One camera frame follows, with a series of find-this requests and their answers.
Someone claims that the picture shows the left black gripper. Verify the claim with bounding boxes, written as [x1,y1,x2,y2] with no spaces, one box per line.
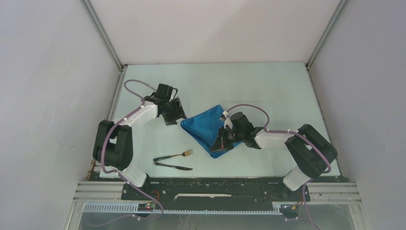
[161,97,187,126]

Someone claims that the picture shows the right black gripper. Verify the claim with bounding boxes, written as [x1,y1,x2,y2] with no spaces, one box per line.
[210,126,244,153]

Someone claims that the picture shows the blue cloth napkin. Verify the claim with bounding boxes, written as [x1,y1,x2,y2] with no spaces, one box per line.
[180,104,229,159]

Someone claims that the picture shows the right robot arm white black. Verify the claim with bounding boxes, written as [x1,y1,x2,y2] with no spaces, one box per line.
[209,112,338,200]

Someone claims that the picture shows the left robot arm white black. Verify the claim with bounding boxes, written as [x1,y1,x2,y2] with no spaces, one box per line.
[93,83,187,200]

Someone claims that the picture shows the small circuit board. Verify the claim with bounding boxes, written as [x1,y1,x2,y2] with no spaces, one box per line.
[137,203,156,212]

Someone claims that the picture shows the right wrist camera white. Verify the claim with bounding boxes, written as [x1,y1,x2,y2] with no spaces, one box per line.
[220,111,233,130]

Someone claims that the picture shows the fork with black handle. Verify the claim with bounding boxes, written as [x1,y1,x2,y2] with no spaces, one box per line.
[153,149,193,162]

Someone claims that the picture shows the knife with black handle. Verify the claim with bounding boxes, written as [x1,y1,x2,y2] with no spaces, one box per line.
[153,162,193,171]

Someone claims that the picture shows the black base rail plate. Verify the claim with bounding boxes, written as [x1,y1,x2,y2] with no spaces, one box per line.
[121,177,310,210]

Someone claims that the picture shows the aluminium frame rail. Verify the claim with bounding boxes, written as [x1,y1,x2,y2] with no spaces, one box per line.
[73,181,362,215]

